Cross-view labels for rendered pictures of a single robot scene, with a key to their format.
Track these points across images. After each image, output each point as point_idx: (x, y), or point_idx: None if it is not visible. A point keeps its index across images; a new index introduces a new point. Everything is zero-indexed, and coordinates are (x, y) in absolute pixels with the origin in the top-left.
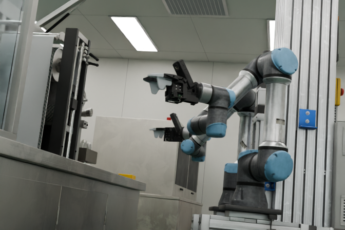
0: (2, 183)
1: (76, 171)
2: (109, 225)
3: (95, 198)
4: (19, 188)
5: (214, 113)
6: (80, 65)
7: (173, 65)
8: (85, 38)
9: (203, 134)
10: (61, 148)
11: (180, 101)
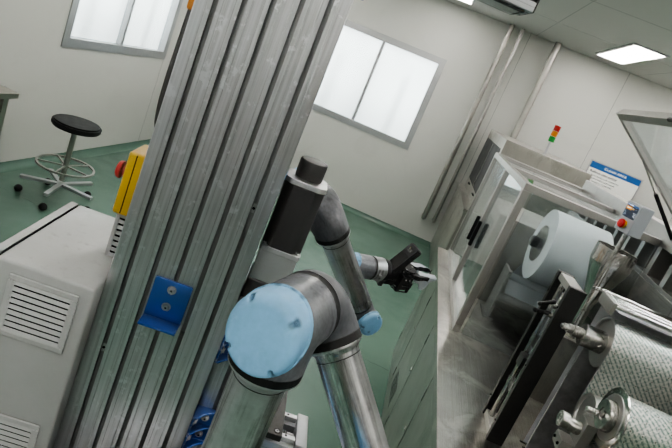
0: (433, 336)
1: (433, 365)
2: None
3: (430, 433)
4: (432, 347)
5: None
6: (549, 318)
7: (420, 254)
8: (566, 282)
9: None
10: (490, 395)
11: (391, 285)
